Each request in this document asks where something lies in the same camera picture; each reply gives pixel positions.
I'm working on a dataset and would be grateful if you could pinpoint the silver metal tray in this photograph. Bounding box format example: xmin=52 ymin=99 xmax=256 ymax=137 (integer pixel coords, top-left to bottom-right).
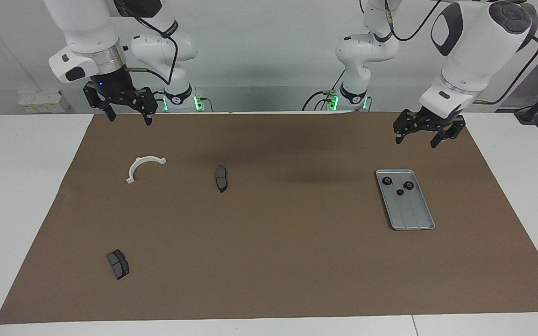
xmin=375 ymin=169 xmax=436 ymax=231

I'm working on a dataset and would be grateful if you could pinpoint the long grey brake pad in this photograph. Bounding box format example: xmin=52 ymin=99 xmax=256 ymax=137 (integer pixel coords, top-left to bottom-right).
xmin=214 ymin=165 xmax=229 ymax=193

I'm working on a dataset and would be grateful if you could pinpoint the short grooved grey brake pad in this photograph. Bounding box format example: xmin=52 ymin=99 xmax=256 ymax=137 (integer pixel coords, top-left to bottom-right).
xmin=106 ymin=249 xmax=130 ymax=280

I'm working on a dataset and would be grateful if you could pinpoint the brown table mat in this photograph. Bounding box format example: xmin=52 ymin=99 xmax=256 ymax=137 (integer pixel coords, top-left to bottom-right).
xmin=0 ymin=111 xmax=538 ymax=325

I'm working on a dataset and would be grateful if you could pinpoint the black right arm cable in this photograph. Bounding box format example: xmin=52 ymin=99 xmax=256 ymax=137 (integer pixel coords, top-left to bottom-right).
xmin=113 ymin=0 xmax=178 ymax=87

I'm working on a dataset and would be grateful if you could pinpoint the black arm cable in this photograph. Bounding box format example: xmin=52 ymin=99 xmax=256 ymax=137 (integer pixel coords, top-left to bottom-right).
xmin=360 ymin=0 xmax=538 ymax=105
xmin=113 ymin=0 xmax=178 ymax=87

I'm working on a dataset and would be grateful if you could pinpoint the white curved plastic bracket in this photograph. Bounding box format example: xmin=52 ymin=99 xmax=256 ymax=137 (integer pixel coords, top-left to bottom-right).
xmin=126 ymin=156 xmax=167 ymax=184

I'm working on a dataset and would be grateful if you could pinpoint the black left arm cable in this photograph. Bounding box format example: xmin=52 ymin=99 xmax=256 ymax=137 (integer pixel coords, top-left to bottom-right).
xmin=360 ymin=0 xmax=538 ymax=105

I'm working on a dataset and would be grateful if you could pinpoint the black left base cable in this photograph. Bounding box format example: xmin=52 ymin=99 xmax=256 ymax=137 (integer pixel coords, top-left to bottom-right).
xmin=302 ymin=69 xmax=347 ymax=112

